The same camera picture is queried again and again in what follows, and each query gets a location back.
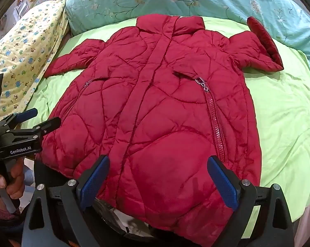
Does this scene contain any light green bed sheet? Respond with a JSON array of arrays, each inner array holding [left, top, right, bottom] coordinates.
[[20, 16, 310, 240]]

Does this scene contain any yellow printed blanket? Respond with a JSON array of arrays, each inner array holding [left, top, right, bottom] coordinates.
[[0, 0, 69, 120]]

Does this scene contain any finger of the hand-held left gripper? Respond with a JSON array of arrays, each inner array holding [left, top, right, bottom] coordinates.
[[8, 117, 62, 141], [0, 107, 39, 129]]

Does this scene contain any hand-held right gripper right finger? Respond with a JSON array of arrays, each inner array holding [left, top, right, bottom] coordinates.
[[207, 155, 295, 247]]

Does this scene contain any pink mattress side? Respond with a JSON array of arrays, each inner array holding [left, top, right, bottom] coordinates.
[[293, 202, 310, 247]]

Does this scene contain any person's left hand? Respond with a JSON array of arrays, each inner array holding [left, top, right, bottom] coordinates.
[[0, 158, 26, 212]]

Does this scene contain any red quilted jacket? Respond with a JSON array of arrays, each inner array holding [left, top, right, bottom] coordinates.
[[40, 15, 285, 240]]

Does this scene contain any teal floral quilt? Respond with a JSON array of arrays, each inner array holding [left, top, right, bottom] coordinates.
[[65, 0, 310, 90]]

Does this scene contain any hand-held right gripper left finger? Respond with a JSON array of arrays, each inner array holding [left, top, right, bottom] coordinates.
[[21, 155, 110, 247]]

